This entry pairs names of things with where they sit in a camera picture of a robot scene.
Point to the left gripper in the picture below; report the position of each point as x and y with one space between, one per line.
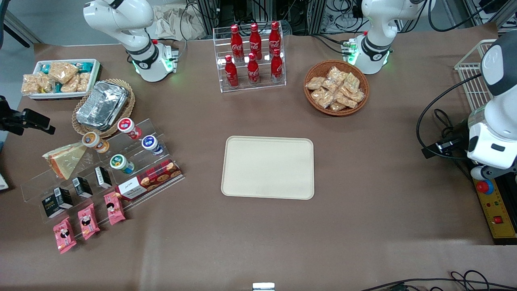
458 133

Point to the large rice cracker pack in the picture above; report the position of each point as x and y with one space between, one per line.
62 71

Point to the oval tan wicker basket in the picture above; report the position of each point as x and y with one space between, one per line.
131 101

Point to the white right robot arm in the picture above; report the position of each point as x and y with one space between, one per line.
121 20

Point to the beige crumpled cloth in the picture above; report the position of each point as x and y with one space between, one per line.
169 22

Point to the triangle sandwich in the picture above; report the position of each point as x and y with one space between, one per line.
64 159

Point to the small rice cracker pack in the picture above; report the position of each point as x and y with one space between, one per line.
83 81
45 82
29 84
70 85

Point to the teal snack packet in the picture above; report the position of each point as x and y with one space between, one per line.
44 68
83 66
58 87

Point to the yellow panel control box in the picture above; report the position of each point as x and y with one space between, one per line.
494 210

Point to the red cola bottle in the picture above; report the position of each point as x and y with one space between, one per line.
276 66
253 72
236 38
274 36
231 74
255 36

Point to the red lid yogurt cup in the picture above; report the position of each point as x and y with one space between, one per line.
127 125

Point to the orange lid yogurt cup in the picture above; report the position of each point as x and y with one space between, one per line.
92 140

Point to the white rectangular plastic bin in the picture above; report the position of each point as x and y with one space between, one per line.
56 96

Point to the beige plastic tray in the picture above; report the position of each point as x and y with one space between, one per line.
266 167

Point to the aluminium frame profile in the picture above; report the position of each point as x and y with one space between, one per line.
206 12
484 12

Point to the green lid yogurt cup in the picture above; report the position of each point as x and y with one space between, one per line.
118 161

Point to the large black drink carton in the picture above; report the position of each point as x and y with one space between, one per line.
54 206

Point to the aluminium foil lidded container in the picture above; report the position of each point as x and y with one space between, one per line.
101 105

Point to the grey aluminium bar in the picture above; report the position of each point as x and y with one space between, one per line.
20 26

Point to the clear-wrapped crispy snack pack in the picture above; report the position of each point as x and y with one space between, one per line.
315 83
337 106
319 95
326 101
330 85
337 74
357 96
346 100
352 82

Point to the red cookie box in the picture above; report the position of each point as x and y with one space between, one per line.
153 178

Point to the clear acrylic tiered display stand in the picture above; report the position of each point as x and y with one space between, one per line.
34 190

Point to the small black drink carton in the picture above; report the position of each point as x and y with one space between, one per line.
83 188
103 178

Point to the blue lid yogurt cup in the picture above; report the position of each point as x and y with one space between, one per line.
150 142

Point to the pink snack packet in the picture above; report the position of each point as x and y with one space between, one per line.
89 221
115 209
64 235

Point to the round brown wicker basket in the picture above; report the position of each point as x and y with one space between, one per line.
336 113

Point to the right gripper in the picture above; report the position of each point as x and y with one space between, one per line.
15 120

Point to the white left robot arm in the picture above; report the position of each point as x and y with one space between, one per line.
377 24

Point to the clear acrylic bottle rack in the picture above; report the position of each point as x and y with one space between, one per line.
264 85

